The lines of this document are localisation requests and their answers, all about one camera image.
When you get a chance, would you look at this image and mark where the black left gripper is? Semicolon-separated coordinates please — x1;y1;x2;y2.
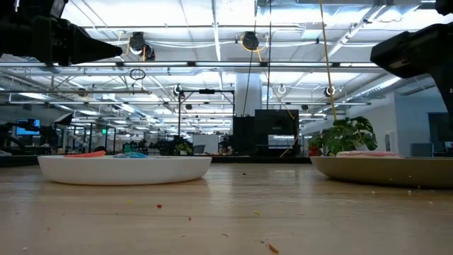
30;15;124;67

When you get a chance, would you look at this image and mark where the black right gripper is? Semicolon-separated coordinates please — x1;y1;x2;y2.
369;22;453;79

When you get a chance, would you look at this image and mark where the pink iced donut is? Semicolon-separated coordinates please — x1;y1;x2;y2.
335;150;403;159

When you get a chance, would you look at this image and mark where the red iced donut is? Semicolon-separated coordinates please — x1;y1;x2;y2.
64;149;107;159

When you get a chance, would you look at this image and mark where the blue iced sprinkled donut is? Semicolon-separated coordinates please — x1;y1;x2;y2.
113;151;149;159

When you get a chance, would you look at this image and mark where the large green potted plant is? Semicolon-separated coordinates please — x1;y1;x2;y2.
308;115;379;157

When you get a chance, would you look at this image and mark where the blue lit monitor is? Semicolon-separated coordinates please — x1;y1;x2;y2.
15;118;41;137

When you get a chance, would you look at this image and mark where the beige plate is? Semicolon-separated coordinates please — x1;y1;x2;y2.
310;156;453;189

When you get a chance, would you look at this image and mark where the white plate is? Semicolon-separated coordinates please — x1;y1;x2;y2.
37;154;213;186

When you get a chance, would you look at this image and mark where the small green potted plant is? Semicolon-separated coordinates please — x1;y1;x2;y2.
174;141;194;156

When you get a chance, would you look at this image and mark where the white board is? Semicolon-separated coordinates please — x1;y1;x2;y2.
192;133;220;155

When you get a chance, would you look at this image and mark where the black cabinet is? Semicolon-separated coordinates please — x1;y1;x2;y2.
232;108;300;157

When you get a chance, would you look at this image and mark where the white column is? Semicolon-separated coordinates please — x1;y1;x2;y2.
234;72;263;117

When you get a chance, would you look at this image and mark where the ceiling cable reel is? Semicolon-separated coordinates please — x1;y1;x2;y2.
241;30;260;52
128;31;156;62

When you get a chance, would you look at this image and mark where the yellow hanging cable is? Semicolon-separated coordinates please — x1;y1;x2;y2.
319;0;338;122

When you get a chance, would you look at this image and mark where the dark wall screen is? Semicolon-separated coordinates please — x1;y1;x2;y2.
428;112;453;154

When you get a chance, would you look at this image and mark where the black metal frame stand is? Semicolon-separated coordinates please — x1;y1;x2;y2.
177;88;236;137

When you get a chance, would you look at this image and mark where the black hanging cable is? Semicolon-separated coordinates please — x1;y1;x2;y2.
266;0;273;111

